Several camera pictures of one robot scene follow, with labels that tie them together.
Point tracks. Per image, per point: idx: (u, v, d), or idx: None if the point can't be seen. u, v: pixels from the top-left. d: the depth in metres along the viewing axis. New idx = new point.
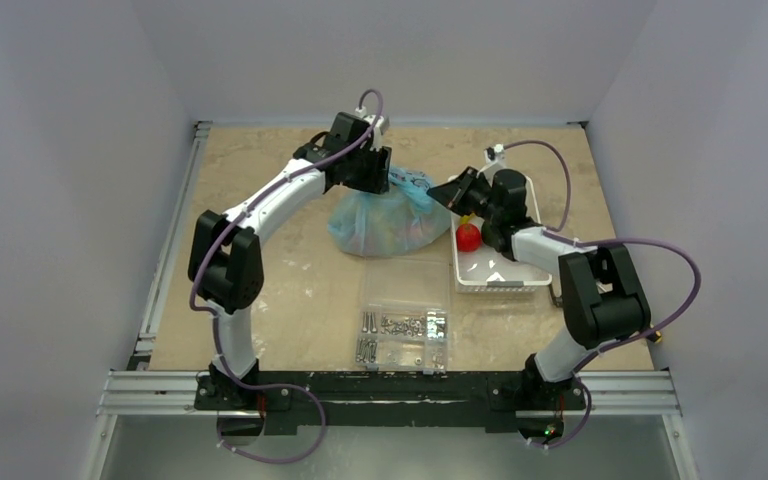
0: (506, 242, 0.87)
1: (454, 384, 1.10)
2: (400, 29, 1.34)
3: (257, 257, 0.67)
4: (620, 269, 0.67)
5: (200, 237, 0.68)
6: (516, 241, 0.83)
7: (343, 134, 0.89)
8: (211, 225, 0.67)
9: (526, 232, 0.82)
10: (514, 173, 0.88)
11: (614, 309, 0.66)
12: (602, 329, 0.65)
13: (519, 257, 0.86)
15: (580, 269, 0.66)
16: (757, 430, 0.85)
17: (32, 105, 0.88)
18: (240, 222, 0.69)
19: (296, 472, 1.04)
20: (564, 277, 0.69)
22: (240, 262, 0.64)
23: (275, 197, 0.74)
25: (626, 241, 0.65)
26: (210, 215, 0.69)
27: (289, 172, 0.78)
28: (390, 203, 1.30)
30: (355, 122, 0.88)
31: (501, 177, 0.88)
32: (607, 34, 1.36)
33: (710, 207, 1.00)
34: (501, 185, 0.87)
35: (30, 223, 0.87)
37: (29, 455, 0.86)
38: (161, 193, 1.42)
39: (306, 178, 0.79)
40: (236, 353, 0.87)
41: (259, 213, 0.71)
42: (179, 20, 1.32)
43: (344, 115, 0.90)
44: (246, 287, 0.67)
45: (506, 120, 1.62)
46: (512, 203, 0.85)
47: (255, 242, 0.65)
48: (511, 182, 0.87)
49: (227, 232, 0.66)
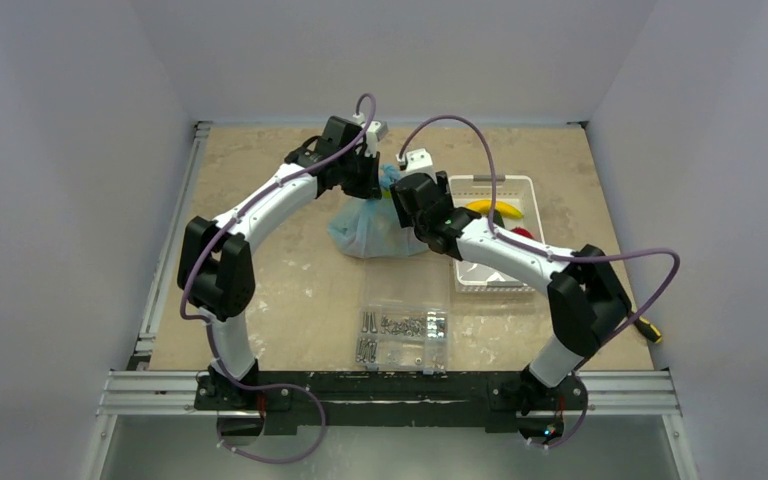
0: (445, 238, 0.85)
1: (454, 384, 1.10)
2: (400, 28, 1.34)
3: (247, 264, 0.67)
4: (604, 276, 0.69)
5: (190, 244, 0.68)
6: (465, 246, 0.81)
7: (335, 139, 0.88)
8: (200, 232, 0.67)
9: (473, 235, 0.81)
10: (410, 176, 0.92)
11: (605, 313, 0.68)
12: (601, 338, 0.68)
13: (464, 256, 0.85)
15: (574, 294, 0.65)
16: (757, 430, 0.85)
17: (32, 104, 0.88)
18: (230, 229, 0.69)
19: (296, 472, 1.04)
20: (554, 301, 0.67)
22: (231, 269, 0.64)
23: (267, 203, 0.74)
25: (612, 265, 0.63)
26: (200, 222, 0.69)
27: (280, 178, 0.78)
28: (391, 211, 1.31)
30: (347, 125, 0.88)
31: (401, 185, 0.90)
32: (608, 33, 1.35)
33: (711, 208, 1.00)
34: (407, 188, 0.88)
35: (30, 222, 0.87)
37: (28, 456, 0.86)
38: (161, 194, 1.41)
39: (297, 183, 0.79)
40: (232, 358, 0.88)
41: (249, 219, 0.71)
42: (179, 19, 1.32)
43: (337, 119, 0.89)
44: (237, 294, 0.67)
45: (506, 120, 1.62)
46: (424, 199, 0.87)
47: (245, 249, 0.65)
48: (412, 182, 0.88)
49: (217, 239, 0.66)
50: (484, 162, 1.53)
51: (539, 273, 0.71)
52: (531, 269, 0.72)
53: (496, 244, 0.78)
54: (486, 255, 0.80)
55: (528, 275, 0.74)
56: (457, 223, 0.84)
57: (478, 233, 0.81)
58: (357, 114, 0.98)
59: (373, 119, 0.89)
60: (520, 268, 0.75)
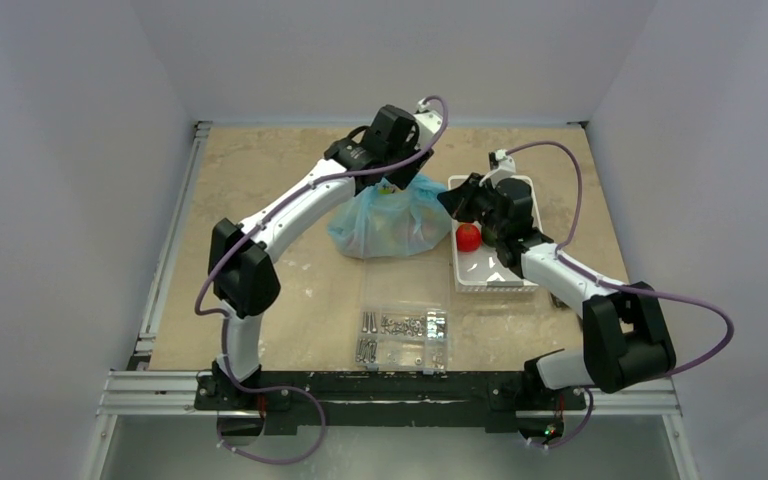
0: (513, 256, 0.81)
1: (453, 384, 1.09)
2: (400, 28, 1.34)
3: (270, 271, 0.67)
4: (647, 315, 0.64)
5: (217, 244, 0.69)
6: (526, 262, 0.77)
7: (384, 132, 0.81)
8: (225, 235, 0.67)
9: (539, 252, 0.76)
10: (518, 182, 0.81)
11: (638, 356, 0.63)
12: (626, 376, 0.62)
13: (526, 276, 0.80)
15: (608, 318, 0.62)
16: (757, 430, 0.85)
17: (31, 103, 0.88)
18: (254, 235, 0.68)
19: (296, 472, 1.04)
20: (587, 321, 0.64)
22: (249, 277, 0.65)
23: (296, 207, 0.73)
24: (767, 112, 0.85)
25: (658, 295, 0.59)
26: (228, 224, 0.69)
27: (314, 178, 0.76)
28: (390, 211, 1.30)
30: (398, 120, 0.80)
31: (504, 187, 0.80)
32: (608, 32, 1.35)
33: (710, 207, 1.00)
34: (505, 195, 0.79)
35: (31, 221, 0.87)
37: (29, 456, 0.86)
38: (161, 193, 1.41)
39: (331, 185, 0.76)
40: (238, 361, 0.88)
41: (274, 225, 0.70)
42: (179, 20, 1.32)
43: (387, 110, 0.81)
44: (254, 298, 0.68)
45: (506, 120, 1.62)
46: (517, 214, 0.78)
47: (265, 260, 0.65)
48: (515, 191, 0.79)
49: (239, 246, 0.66)
50: (484, 162, 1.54)
51: (582, 295, 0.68)
52: (576, 290, 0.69)
53: (556, 267, 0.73)
54: (542, 275, 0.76)
55: (573, 298, 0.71)
56: (529, 243, 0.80)
57: (543, 251, 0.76)
58: (421, 103, 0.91)
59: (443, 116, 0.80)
60: (569, 288, 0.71)
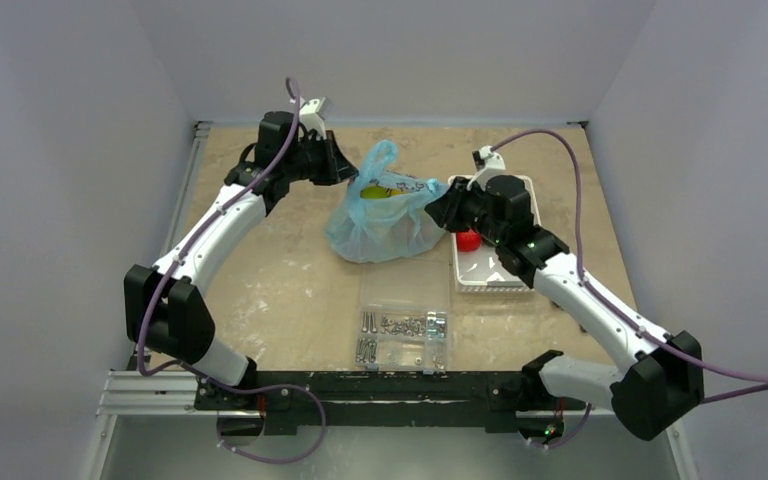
0: (522, 261, 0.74)
1: (454, 384, 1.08)
2: (399, 28, 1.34)
3: (199, 305, 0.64)
4: (688, 370, 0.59)
5: (134, 296, 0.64)
6: (545, 280, 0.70)
7: (273, 146, 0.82)
8: (141, 281, 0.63)
9: (558, 271, 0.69)
10: (508, 178, 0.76)
11: (676, 406, 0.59)
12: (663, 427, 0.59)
13: (535, 284, 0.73)
15: (657, 384, 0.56)
16: (758, 430, 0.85)
17: (32, 102, 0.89)
18: (173, 272, 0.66)
19: (296, 472, 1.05)
20: (633, 383, 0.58)
22: (183, 316, 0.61)
23: (210, 237, 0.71)
24: None
25: (705, 367, 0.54)
26: (140, 269, 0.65)
27: (221, 204, 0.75)
28: (387, 219, 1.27)
30: (281, 128, 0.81)
31: (496, 186, 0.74)
32: (607, 32, 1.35)
33: (711, 206, 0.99)
34: (498, 195, 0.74)
35: (30, 220, 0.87)
37: (28, 456, 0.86)
38: (160, 193, 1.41)
39: (240, 206, 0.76)
40: (217, 374, 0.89)
41: (194, 257, 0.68)
42: (178, 19, 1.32)
43: (267, 122, 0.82)
44: (193, 339, 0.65)
45: (506, 120, 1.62)
46: (516, 214, 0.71)
47: (193, 293, 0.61)
48: (508, 189, 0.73)
49: (162, 285, 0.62)
50: None
51: (621, 345, 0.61)
52: (613, 336, 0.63)
53: (582, 295, 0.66)
54: (565, 300, 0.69)
55: (600, 333, 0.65)
56: (539, 249, 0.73)
57: (563, 271, 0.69)
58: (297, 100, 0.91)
59: (300, 97, 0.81)
60: (600, 328, 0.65)
